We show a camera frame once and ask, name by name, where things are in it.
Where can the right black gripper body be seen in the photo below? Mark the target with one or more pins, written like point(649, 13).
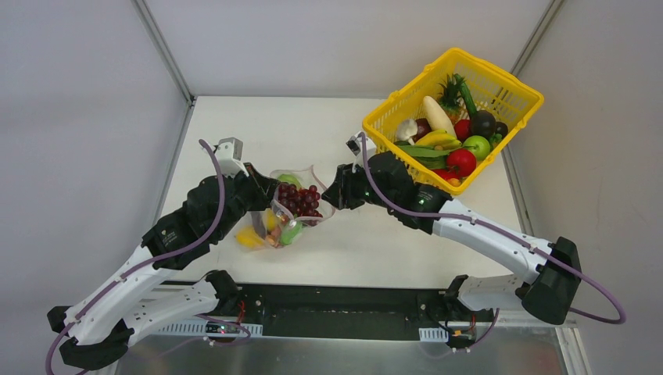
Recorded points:
point(345, 186)

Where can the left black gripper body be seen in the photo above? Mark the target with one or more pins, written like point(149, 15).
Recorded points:
point(253, 186)

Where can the green toy cabbage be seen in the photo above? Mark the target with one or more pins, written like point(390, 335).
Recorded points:
point(290, 179)

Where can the yellow toy lemon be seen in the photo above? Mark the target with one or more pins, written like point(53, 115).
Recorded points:
point(271, 220)
point(248, 238)

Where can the clear zip top bag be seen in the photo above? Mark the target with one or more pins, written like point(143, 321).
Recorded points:
point(307, 177)

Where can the toy purple grapes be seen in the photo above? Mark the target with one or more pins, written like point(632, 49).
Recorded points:
point(302, 205)

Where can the toy steak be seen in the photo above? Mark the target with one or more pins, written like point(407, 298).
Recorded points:
point(258, 223)

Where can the small green toy vegetable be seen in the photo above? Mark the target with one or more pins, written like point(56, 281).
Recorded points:
point(290, 232)

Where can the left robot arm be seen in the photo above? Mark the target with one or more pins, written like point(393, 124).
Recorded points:
point(99, 330)

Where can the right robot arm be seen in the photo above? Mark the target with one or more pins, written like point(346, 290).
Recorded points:
point(543, 279)

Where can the white toy mushroom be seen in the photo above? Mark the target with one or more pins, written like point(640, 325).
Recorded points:
point(407, 131)

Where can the dark red toy fruit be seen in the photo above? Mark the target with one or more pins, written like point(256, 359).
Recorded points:
point(423, 128)

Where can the toy banana bunch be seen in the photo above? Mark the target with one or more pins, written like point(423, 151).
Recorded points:
point(439, 140)

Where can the toy orange fruit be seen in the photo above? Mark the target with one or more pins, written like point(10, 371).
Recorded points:
point(455, 182)

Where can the white toy radish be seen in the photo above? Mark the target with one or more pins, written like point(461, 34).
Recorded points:
point(436, 116)

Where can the red toy tomato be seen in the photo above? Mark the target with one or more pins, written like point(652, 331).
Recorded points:
point(463, 129)
point(461, 162)

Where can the toy pineapple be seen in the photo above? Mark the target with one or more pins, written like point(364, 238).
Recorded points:
point(449, 99)

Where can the green toy apple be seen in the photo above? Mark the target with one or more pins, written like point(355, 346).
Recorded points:
point(478, 146)

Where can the toy cucumber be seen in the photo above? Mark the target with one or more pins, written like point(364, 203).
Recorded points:
point(466, 95)

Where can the toy eggplant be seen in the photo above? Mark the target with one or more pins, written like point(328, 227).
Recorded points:
point(484, 124)

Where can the yellow plastic basket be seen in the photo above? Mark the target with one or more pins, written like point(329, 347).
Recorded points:
point(492, 89)

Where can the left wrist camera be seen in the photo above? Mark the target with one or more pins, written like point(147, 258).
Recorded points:
point(228, 152)

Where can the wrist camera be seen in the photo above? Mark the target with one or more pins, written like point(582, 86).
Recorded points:
point(228, 152)
point(359, 144)

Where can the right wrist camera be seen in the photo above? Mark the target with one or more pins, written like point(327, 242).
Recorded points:
point(359, 144)

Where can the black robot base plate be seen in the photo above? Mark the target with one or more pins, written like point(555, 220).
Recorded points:
point(384, 314)

